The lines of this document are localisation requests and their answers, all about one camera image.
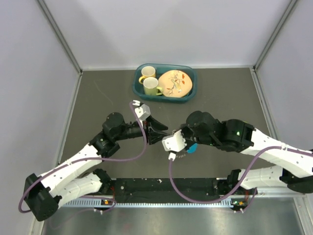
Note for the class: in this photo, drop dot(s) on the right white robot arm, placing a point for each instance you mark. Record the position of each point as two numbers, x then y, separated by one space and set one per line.
291 167

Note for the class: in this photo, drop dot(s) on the front yellow-green mug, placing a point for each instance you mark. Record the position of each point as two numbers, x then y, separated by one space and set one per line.
151 87

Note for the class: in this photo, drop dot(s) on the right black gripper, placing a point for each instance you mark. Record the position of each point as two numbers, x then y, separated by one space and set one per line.
184 129

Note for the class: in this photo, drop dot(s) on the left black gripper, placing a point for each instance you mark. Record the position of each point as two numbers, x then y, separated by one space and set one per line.
154 127

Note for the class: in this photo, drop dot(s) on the teal plastic tub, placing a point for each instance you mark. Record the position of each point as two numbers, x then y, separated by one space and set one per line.
138 88

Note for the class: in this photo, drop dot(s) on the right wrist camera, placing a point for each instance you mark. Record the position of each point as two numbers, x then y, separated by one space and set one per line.
174 144

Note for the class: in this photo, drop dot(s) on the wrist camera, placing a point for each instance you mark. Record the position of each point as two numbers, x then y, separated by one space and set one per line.
143 110
174 144

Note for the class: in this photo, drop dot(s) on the floral peach plate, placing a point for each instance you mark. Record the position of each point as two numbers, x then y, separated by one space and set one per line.
175 84

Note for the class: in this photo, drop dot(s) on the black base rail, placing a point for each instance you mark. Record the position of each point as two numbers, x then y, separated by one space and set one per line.
153 190

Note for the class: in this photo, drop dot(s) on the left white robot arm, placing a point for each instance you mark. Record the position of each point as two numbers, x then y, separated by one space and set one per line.
46 193

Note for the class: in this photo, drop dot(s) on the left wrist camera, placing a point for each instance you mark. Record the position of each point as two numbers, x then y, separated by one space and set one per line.
143 110

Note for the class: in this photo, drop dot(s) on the rear yellow mug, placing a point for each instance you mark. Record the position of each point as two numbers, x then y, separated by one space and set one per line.
147 71

